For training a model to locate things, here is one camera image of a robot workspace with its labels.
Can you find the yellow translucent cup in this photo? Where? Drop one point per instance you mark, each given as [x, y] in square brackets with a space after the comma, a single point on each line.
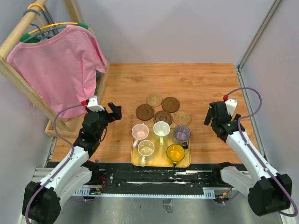
[175, 153]

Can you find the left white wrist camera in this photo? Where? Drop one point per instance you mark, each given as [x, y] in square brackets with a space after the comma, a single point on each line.
[94, 104]

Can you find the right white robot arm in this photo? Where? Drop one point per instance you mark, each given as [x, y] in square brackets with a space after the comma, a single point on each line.
[266, 190]

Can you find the purple translucent cup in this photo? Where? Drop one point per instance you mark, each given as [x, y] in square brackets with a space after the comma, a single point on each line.
[181, 135]

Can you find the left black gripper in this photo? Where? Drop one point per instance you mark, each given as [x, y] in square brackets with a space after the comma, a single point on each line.
[115, 115]

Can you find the white cup green handle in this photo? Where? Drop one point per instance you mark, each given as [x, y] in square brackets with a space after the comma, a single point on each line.
[161, 130]

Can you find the aluminium frame post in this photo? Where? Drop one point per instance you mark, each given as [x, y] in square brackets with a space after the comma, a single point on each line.
[261, 30]

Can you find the dark brown wooden coaster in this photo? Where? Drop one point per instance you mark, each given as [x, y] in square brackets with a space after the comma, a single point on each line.
[170, 104]

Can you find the yellow plastic tray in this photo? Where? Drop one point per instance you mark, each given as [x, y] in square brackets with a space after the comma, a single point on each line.
[159, 158]

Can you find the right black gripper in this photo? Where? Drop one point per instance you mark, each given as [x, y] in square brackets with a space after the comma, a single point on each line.
[208, 118]

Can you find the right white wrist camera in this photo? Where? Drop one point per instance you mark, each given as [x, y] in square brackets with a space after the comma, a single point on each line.
[231, 104]

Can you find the green garment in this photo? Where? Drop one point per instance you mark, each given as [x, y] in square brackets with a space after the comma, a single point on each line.
[34, 40]

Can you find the dark cork coaster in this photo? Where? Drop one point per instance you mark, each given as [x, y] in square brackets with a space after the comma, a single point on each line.
[144, 112]

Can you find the wooden clothes rack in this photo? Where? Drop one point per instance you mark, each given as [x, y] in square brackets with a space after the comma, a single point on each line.
[69, 128]

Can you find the yellow clothes hanger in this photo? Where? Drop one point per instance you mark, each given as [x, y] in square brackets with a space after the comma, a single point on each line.
[72, 10]

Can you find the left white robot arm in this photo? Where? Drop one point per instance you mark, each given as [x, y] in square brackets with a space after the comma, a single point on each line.
[44, 199]

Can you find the light woven rattan coaster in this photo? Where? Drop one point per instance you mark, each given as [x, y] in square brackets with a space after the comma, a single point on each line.
[182, 117]

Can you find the pink t-shirt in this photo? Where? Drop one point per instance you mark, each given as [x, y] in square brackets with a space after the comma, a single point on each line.
[62, 70]

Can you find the pink translucent cup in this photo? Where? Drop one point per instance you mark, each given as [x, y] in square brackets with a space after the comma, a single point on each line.
[139, 132]

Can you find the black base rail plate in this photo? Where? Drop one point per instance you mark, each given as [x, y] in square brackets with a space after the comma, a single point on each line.
[128, 179]

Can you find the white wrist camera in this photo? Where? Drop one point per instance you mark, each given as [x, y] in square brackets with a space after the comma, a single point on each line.
[231, 104]
[94, 104]

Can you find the clear cup white handle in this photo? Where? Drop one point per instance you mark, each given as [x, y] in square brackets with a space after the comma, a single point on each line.
[146, 149]

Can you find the grey clothes hanger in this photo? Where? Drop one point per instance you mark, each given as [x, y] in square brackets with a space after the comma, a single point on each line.
[39, 28]

